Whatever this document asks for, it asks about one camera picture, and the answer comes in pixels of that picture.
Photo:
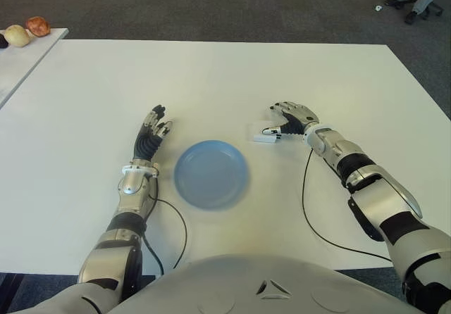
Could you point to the white charger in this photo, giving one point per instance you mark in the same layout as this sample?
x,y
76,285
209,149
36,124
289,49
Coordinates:
x,y
262,132

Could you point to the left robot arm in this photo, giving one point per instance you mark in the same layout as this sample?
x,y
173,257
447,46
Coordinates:
x,y
132,194

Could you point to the grey robot torso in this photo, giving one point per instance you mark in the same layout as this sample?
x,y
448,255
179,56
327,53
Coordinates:
x,y
229,286

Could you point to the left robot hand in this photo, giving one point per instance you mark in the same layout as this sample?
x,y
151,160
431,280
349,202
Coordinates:
x,y
146,145

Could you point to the blue plate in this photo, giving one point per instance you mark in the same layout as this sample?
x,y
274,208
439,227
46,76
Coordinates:
x,y
212,175

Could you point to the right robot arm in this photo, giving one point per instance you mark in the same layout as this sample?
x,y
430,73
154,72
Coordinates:
x,y
370,187

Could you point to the orange bread roll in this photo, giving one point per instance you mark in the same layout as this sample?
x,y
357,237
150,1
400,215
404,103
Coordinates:
x,y
37,26

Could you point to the pale round fruit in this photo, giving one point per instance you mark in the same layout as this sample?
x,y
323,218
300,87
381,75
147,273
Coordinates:
x,y
17,36

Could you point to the white side table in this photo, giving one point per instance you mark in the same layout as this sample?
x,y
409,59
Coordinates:
x,y
24,64

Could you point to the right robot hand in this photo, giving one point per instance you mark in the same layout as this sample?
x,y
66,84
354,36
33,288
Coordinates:
x,y
299,117

